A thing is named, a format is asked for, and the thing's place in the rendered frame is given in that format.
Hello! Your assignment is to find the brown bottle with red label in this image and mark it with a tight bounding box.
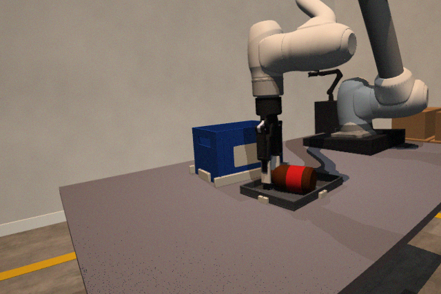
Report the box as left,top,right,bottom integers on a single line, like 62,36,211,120
271,165,317,193

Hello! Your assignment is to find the blue divided crate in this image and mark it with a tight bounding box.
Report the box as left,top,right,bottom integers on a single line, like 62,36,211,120
192,120,261,182

